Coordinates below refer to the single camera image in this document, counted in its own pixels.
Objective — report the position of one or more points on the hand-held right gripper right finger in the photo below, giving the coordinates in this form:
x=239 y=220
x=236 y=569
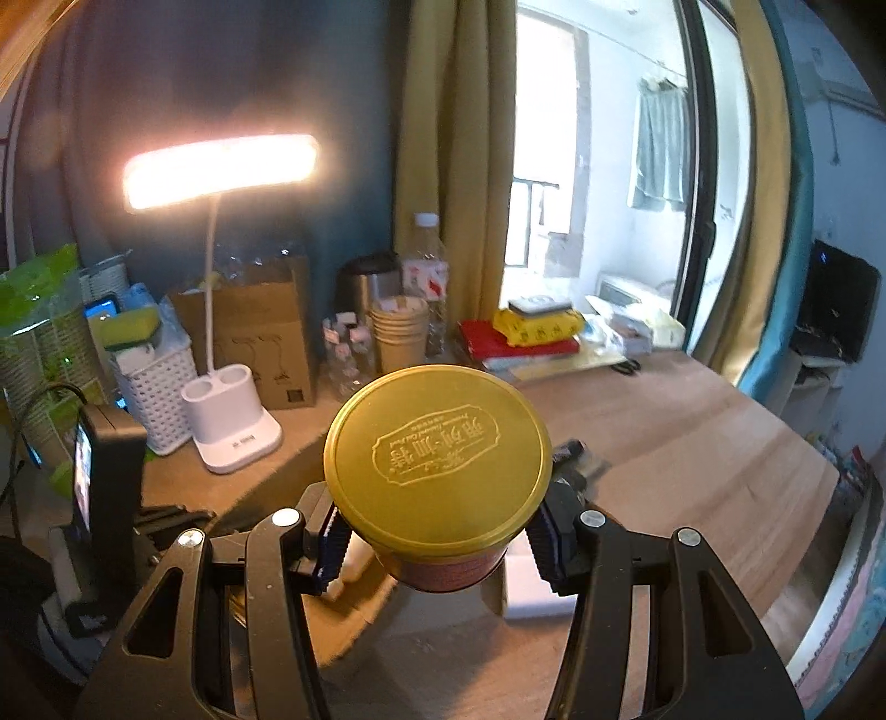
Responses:
x=547 y=547

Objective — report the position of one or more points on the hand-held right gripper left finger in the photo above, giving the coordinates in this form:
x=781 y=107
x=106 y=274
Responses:
x=332 y=554

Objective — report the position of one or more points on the round can with gold lid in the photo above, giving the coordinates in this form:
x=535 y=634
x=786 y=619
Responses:
x=436 y=450

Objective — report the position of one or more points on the black flashlight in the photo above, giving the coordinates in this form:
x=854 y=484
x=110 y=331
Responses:
x=571 y=451

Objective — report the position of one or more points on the white plastic basket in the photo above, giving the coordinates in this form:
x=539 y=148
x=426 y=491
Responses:
x=152 y=394

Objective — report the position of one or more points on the white desk lamp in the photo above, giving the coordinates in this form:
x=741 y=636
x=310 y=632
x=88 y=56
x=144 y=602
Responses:
x=232 y=429

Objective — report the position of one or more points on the yellow-green sponge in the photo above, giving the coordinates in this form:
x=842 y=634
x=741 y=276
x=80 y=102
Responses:
x=128 y=329

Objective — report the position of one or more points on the green tissue roll package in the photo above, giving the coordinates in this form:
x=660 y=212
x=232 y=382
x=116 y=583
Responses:
x=41 y=325

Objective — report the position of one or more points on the clear plastic folder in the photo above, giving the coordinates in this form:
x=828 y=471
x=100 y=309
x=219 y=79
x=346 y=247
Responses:
x=588 y=360

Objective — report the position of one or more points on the black scissors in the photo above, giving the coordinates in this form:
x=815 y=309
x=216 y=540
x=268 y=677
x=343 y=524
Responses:
x=626 y=367

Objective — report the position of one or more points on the printed brown cardboard box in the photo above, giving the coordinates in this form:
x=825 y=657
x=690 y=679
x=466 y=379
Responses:
x=263 y=332

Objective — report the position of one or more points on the yellow wipes packet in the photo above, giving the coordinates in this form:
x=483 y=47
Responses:
x=540 y=329

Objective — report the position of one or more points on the red book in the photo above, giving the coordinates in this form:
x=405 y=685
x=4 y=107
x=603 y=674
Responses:
x=477 y=339

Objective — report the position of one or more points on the stack of paper cups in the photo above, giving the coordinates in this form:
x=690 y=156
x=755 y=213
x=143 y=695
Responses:
x=400 y=339

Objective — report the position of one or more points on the white labelled box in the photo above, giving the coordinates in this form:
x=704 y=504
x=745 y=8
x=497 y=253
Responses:
x=612 y=315

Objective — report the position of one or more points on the grey white flat block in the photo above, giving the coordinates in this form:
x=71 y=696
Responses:
x=538 y=304

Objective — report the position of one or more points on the cream flat box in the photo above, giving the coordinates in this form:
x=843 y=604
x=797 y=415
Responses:
x=664 y=329

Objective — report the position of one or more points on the stainless steel mug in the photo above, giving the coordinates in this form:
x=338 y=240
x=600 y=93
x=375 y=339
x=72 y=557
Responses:
x=363 y=287

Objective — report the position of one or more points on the white outdoor appliance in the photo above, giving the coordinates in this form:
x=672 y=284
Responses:
x=630 y=287

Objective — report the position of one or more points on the clear water bottle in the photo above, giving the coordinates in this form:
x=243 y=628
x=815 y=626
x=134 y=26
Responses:
x=428 y=277

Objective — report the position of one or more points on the white shelf unit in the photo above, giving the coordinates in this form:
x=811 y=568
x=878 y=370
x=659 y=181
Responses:
x=810 y=394

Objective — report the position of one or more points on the teal curtain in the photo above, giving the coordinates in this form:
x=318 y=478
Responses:
x=803 y=277

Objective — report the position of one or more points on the black monitor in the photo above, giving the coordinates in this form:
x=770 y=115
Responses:
x=841 y=298

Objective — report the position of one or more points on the yellow curtain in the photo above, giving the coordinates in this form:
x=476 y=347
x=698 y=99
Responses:
x=754 y=208
x=457 y=138

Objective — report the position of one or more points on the hanging grey clothes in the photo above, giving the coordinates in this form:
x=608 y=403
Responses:
x=661 y=145

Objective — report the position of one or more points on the black door frame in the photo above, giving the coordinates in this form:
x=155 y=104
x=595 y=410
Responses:
x=699 y=173

